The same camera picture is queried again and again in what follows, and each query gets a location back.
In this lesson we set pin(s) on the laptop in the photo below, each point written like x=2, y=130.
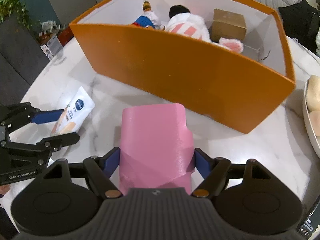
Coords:
x=310, y=225

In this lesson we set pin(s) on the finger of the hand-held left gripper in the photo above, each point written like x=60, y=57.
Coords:
x=62, y=140
x=47, y=116

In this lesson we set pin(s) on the green potted plant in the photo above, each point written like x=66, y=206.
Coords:
x=15, y=7

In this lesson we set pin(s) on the plush toy in blue clothes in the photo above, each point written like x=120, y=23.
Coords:
x=147, y=21

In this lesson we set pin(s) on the pink plastic block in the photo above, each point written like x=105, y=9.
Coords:
x=155, y=142

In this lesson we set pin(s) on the light blue knit blanket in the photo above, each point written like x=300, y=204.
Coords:
x=318, y=41

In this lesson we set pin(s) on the red box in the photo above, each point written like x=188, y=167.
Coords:
x=66, y=33

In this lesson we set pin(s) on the white lotion tube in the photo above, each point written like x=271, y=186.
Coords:
x=77, y=107

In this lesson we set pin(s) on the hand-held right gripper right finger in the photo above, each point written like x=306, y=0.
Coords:
x=200, y=160

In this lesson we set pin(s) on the orange storage box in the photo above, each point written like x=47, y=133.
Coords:
x=175, y=67

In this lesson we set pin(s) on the pale round bun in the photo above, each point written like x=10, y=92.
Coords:
x=314, y=93

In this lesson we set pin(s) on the crumpled plastic bag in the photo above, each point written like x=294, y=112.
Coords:
x=50, y=27

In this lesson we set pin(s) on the white bowl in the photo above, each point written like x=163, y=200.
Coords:
x=308, y=130

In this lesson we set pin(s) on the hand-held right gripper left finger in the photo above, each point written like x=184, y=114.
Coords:
x=111, y=160

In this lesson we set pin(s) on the dark cabinet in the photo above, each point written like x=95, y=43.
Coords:
x=17, y=62

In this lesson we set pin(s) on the white crocheted bunny plush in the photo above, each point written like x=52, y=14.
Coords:
x=233, y=45

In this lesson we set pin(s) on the white printed cardboard box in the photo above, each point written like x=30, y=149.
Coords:
x=51, y=46

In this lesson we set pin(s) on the brown cardboard box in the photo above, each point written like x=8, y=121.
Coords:
x=228, y=25

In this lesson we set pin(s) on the black jacket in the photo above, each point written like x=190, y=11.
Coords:
x=300, y=22

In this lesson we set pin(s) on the white dog plush toy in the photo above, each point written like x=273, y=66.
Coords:
x=185, y=25

